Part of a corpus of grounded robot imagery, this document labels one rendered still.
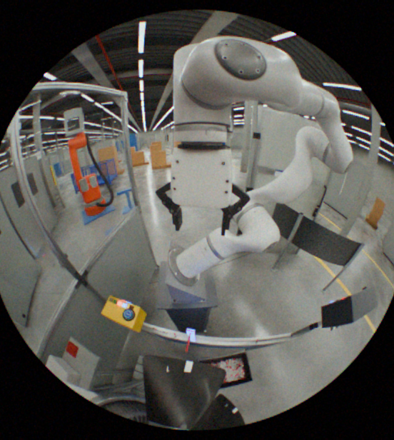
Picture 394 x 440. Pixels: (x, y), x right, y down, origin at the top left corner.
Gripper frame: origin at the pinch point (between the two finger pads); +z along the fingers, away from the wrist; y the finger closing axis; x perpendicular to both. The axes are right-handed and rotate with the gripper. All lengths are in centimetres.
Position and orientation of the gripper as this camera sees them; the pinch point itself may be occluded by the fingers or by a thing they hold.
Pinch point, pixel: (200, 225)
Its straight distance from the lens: 27.8
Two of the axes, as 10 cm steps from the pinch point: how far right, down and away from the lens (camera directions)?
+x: -1.6, 5.6, -8.1
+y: -9.9, -0.9, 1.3
